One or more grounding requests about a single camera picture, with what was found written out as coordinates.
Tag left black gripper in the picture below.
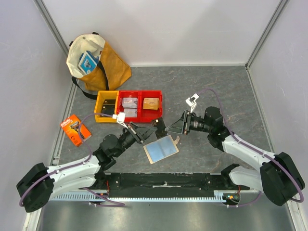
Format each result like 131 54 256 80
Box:
114 121 157 157

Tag beige leather card holder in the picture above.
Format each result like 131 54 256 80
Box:
143 135 180 164

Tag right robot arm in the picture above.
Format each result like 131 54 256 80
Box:
165 106 305 206

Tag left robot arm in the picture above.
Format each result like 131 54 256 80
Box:
16 122 157 213

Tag lower silver card stack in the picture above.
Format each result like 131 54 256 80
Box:
124 108 138 118

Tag black cards in yellow bin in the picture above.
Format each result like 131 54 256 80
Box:
101 99 116 117

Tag red right plastic bin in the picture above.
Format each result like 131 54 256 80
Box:
138 90 162 123

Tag yellow plastic bin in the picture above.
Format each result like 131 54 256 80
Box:
94 90 119 123

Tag orange razor box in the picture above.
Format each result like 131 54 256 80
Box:
60 115 91 147

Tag mustard and white tote bag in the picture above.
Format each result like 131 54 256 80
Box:
66 32 132 100

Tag blue razor box in bag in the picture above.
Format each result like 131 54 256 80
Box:
78 51 99 75

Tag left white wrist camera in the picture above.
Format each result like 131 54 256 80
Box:
112 112 128 128

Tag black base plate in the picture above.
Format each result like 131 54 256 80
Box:
90 173 249 198

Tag grey cable duct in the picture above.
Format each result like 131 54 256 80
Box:
51 191 228 203

